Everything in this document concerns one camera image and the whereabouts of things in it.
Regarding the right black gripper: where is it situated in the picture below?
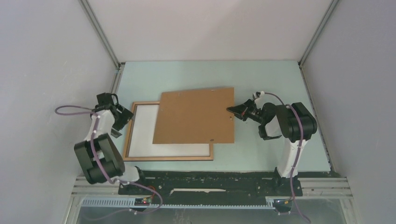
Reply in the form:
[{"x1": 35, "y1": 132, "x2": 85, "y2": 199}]
[{"x1": 226, "y1": 98, "x2": 265, "y2": 124}]

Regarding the left aluminium corner post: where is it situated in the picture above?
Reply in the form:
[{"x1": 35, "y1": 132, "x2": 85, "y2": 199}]
[{"x1": 78, "y1": 0, "x2": 121, "y2": 70}]

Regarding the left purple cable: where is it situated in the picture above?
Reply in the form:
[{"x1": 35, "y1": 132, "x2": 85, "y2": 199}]
[{"x1": 55, "y1": 105, "x2": 164, "y2": 216}]

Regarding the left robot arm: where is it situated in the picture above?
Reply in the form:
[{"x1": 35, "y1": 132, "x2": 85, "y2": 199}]
[{"x1": 74, "y1": 93, "x2": 148, "y2": 194}]

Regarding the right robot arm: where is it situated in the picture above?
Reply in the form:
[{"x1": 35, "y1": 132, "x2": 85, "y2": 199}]
[{"x1": 227, "y1": 99, "x2": 318, "y2": 197}]

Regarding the brown backing board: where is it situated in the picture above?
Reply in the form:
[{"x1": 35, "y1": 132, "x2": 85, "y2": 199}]
[{"x1": 153, "y1": 87, "x2": 235, "y2": 144}]

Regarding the beach landscape photo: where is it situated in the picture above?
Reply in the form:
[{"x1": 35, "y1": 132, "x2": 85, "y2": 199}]
[{"x1": 128, "y1": 104, "x2": 211, "y2": 157}]

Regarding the aluminium corner post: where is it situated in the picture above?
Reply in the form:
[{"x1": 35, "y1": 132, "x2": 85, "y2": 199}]
[
  {"x1": 78, "y1": 0, "x2": 121, "y2": 70},
  {"x1": 298, "y1": 0, "x2": 340, "y2": 68}
]

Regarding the wooden picture frame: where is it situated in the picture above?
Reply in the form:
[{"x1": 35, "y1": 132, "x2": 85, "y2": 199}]
[{"x1": 122, "y1": 100, "x2": 215, "y2": 162}]

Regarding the right aluminium corner post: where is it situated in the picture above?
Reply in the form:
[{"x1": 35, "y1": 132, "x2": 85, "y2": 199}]
[{"x1": 298, "y1": 0, "x2": 340, "y2": 68}]

